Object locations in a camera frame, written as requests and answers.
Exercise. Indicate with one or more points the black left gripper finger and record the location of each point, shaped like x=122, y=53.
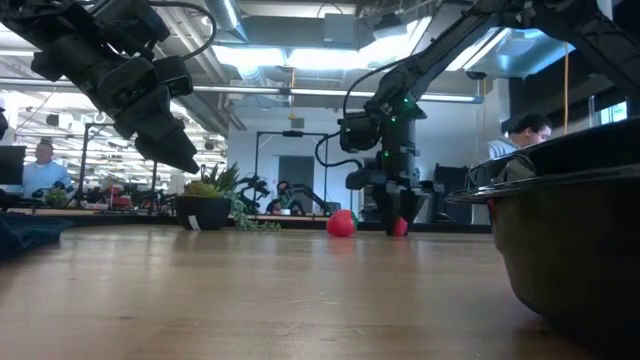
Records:
x=160, y=135

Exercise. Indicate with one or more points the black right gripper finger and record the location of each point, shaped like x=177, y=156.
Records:
x=395, y=205

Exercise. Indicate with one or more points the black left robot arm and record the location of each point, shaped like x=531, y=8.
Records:
x=50, y=25

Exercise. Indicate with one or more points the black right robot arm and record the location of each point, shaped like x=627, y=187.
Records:
x=435, y=55

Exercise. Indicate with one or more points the background black robot arm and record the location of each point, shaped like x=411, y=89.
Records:
x=255, y=184
x=310, y=192

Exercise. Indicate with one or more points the black dome object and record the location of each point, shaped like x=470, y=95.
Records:
x=444, y=218

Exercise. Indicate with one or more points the large red strawberry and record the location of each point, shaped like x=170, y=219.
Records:
x=341, y=224

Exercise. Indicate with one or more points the yellow green leafy plant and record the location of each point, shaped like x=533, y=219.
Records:
x=202, y=190

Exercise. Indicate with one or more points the green potted plant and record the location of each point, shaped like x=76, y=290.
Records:
x=225, y=177

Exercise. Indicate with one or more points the background wooden work table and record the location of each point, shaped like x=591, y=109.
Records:
x=125, y=218

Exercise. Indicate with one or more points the long ceiling light fixture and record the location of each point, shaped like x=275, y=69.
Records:
x=250, y=90

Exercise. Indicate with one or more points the grey door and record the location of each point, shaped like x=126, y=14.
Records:
x=297, y=167

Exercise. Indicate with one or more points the person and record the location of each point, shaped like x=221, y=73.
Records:
x=45, y=177
x=520, y=137
x=285, y=202

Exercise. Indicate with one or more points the small green plant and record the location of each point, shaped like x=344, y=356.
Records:
x=55, y=198

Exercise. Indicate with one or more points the black monitor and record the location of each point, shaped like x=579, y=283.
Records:
x=11, y=165

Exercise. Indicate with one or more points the grey ceiling unit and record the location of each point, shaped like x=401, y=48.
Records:
x=340, y=29

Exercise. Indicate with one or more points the dark blue cloth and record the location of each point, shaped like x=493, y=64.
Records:
x=25, y=232

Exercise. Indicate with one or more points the dark metal bowl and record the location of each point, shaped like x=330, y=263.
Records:
x=575, y=240

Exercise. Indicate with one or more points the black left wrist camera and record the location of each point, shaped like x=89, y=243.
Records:
x=174, y=76

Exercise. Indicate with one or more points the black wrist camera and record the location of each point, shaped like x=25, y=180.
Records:
x=359, y=132
x=174, y=76

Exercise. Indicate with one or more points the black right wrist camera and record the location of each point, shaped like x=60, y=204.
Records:
x=359, y=132

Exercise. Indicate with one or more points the black metal frame rig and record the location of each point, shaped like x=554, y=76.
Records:
x=84, y=160
x=256, y=150

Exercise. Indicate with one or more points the black security camera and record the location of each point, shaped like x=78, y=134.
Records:
x=476, y=75

